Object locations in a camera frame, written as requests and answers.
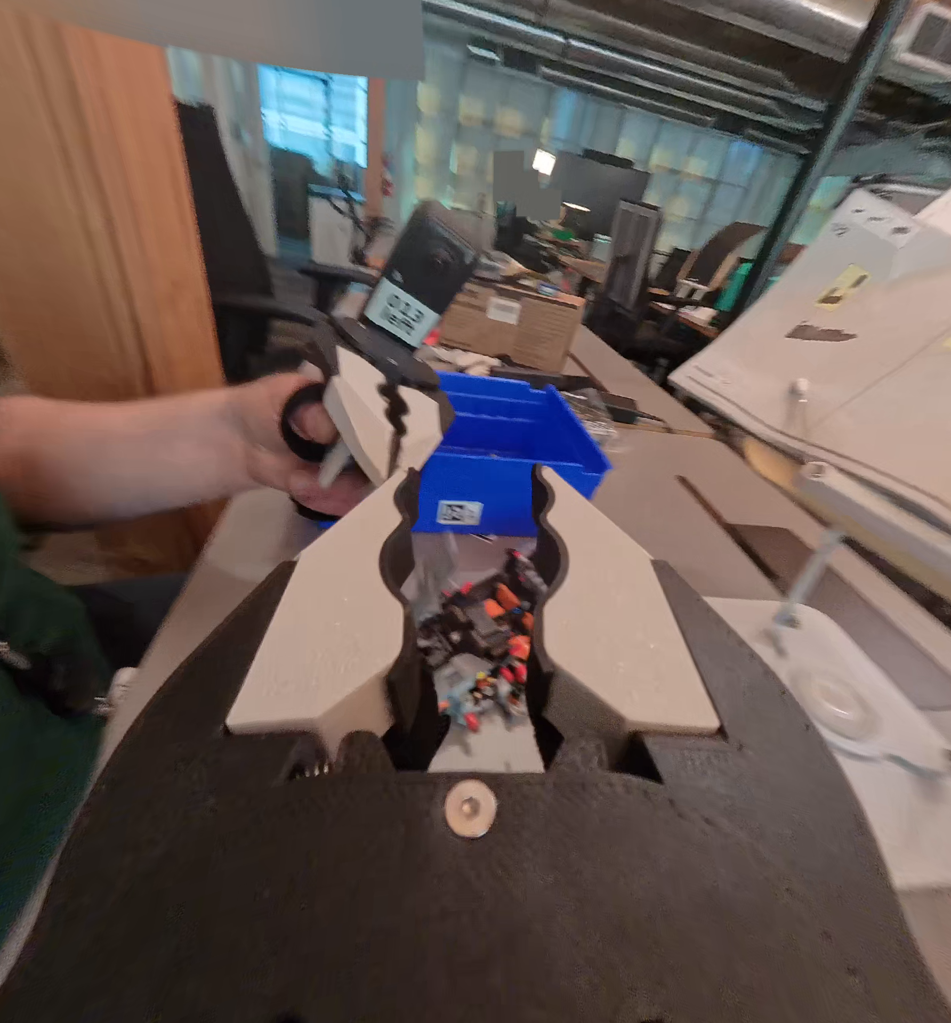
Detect lego car model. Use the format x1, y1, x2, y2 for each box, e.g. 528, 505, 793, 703
413, 547, 550, 735

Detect person's green shirt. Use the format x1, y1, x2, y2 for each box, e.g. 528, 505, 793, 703
0, 352, 117, 996

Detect clear plastic bags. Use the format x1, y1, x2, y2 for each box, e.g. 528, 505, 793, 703
559, 387, 608, 436

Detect black power adapter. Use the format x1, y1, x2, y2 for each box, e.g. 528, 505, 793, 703
602, 392, 668, 428

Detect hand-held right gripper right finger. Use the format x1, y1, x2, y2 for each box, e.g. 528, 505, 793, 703
530, 466, 722, 772

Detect brown cardboard box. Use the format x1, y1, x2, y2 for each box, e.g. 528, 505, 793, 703
439, 280, 587, 372

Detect person's dark trousers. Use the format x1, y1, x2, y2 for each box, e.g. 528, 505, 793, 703
68, 571, 192, 668

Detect person's left hand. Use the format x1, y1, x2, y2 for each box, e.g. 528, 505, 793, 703
223, 371, 384, 521

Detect paned window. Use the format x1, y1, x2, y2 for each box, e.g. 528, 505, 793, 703
258, 64, 369, 171

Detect person's left forearm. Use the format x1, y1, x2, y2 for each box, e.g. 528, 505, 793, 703
0, 384, 261, 524

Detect white air vent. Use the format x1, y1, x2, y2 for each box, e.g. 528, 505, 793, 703
891, 4, 951, 81

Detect blue plastic bin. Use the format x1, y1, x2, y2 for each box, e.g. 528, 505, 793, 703
410, 369, 611, 537

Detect white book stand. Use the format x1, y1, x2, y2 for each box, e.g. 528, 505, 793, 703
699, 459, 951, 892

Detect large black monitor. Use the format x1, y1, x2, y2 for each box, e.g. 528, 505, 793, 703
555, 152, 652, 233

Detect black office chair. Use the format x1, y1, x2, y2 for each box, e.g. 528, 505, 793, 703
175, 100, 373, 385

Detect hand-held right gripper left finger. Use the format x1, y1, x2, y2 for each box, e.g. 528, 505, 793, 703
224, 470, 446, 774

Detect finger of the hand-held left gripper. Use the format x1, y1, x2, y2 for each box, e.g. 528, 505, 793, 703
396, 387, 458, 476
322, 348, 400, 489

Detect lego instruction booklet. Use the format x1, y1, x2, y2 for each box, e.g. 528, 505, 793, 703
667, 172, 951, 529

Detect black metal pole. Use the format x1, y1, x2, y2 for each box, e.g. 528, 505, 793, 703
751, 0, 914, 308

